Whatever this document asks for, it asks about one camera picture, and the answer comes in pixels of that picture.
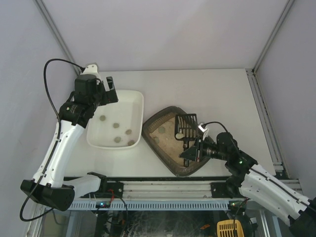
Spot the black litter scoop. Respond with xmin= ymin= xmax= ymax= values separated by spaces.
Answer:
xmin=174 ymin=113 xmax=198 ymax=167

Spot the grey litter box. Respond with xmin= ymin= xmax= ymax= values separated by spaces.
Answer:
xmin=142 ymin=106 xmax=210 ymax=177

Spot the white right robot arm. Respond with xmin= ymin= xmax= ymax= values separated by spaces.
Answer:
xmin=179 ymin=133 xmax=316 ymax=237

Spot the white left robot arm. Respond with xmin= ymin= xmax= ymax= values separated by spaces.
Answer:
xmin=20 ymin=74 xmax=118 ymax=211

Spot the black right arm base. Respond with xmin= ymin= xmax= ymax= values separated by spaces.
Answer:
xmin=210 ymin=182 xmax=243 ymax=198

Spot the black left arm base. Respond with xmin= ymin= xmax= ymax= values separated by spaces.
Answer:
xmin=81 ymin=182 xmax=124 ymax=199

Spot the white plastic tray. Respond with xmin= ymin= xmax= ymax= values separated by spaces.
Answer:
xmin=86 ymin=90 xmax=144 ymax=150

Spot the yellow slotted scoop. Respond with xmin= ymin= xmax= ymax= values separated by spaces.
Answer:
xmin=216 ymin=219 xmax=244 ymax=237

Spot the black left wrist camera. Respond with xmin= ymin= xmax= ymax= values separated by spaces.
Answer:
xmin=75 ymin=74 xmax=97 ymax=96

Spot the aluminium frame rail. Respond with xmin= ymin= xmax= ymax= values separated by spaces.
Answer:
xmin=36 ymin=179 xmax=305 ymax=200

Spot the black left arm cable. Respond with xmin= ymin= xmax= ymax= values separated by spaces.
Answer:
xmin=19 ymin=58 xmax=84 ymax=222

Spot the grey slotted cable duct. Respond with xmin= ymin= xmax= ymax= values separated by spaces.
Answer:
xmin=68 ymin=199 xmax=230 ymax=211

